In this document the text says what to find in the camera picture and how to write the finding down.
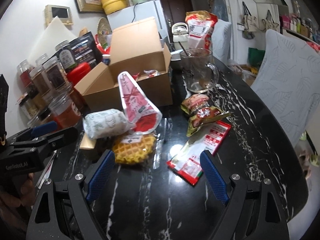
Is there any silver foil snack packet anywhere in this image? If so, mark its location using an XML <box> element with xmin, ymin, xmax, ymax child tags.
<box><xmin>144</xmin><ymin>69</ymin><xmax>161</xmax><ymax>78</ymax></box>

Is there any mulberry jar dark label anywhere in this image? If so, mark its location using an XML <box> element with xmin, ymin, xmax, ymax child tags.
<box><xmin>55</xmin><ymin>40</ymin><xmax>78</xmax><ymax>73</ymax></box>

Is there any white mini fridge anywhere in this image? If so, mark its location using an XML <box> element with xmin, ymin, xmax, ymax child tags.
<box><xmin>107</xmin><ymin>0</ymin><xmax>169</xmax><ymax>38</ymax></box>

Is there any white patterned bread packet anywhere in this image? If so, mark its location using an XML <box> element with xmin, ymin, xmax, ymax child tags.
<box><xmin>83</xmin><ymin>109</ymin><xmax>135</xmax><ymax>139</ymax></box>

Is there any dark brown door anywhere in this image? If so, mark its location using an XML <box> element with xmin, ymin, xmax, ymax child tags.
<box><xmin>160</xmin><ymin>0</ymin><xmax>193</xmax><ymax>30</ymax></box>

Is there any light blue chair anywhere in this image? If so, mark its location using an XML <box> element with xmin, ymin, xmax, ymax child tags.
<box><xmin>251</xmin><ymin>29</ymin><xmax>319</xmax><ymax>146</ymax></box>

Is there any yellow pot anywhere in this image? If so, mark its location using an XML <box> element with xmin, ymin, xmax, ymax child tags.
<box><xmin>101</xmin><ymin>0</ymin><xmax>127</xmax><ymax>15</ymax></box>

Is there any waffle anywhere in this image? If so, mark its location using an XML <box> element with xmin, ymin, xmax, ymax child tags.
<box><xmin>112</xmin><ymin>133</ymin><xmax>162</xmax><ymax>165</ymax></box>

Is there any gold chocolate box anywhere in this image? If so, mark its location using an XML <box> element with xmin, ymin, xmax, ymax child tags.
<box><xmin>80</xmin><ymin>133</ymin><xmax>97</xmax><ymax>150</ymax></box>

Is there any white kettle bottle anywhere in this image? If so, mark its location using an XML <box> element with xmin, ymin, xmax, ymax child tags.
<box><xmin>171</xmin><ymin>22</ymin><xmax>189</xmax><ymax>43</ymax></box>

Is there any open cardboard box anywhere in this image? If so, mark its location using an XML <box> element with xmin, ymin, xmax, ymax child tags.
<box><xmin>75</xmin><ymin>17</ymin><xmax>172</xmax><ymax>112</ymax></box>

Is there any blue white tube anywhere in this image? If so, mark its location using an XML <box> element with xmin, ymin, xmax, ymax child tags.
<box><xmin>102</xmin><ymin>54</ymin><xmax>111</xmax><ymax>66</ymax></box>

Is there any large cashew nut bag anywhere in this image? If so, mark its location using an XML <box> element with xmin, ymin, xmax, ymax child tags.
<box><xmin>185</xmin><ymin>10</ymin><xmax>218</xmax><ymax>50</ymax></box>

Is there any red label spice jar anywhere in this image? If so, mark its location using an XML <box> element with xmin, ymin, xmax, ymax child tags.
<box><xmin>17</xmin><ymin>60</ymin><xmax>33</xmax><ymax>88</ymax></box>

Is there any red gold snack packet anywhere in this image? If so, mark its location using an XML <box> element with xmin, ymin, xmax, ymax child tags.
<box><xmin>132</xmin><ymin>73</ymin><xmax>140</xmax><ymax>81</ymax></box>

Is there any brown gold snack packet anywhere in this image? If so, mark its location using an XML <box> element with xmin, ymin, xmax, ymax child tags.
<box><xmin>181</xmin><ymin>94</ymin><xmax>230</xmax><ymax>137</ymax></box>

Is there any wall intercom panel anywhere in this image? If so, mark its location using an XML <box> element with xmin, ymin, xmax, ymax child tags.
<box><xmin>44</xmin><ymin>5</ymin><xmax>73</xmax><ymax>26</ymax></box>

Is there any black stand-up pouch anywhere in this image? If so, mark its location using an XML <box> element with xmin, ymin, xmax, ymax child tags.
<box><xmin>70</xmin><ymin>32</ymin><xmax>102</xmax><ymax>69</ymax></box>

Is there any glass mug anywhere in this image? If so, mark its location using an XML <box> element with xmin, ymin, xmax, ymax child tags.
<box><xmin>180</xmin><ymin>48</ymin><xmax>219</xmax><ymax>93</ymax></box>

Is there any red canister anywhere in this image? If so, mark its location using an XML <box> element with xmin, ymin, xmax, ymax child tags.
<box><xmin>67</xmin><ymin>62</ymin><xmax>91</xmax><ymax>86</ymax></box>

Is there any brown label spice jar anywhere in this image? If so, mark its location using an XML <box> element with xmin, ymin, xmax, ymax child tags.
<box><xmin>43</xmin><ymin>56</ymin><xmax>66</xmax><ymax>90</ymax></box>

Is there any woven round fan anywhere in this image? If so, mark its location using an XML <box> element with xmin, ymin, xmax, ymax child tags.
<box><xmin>97</xmin><ymin>17</ymin><xmax>112</xmax><ymax>46</ymax></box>

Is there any long red white packet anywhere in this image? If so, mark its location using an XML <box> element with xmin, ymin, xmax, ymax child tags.
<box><xmin>166</xmin><ymin>120</ymin><xmax>233</xmax><ymax>187</ymax></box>

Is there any person's left hand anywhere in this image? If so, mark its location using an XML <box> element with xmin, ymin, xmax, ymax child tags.
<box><xmin>1</xmin><ymin>173</ymin><xmax>35</xmax><ymax>228</ymax></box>

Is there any pink cone snack packet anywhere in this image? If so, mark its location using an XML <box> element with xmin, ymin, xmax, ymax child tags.
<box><xmin>118</xmin><ymin>71</ymin><xmax>163</xmax><ymax>135</ymax></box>

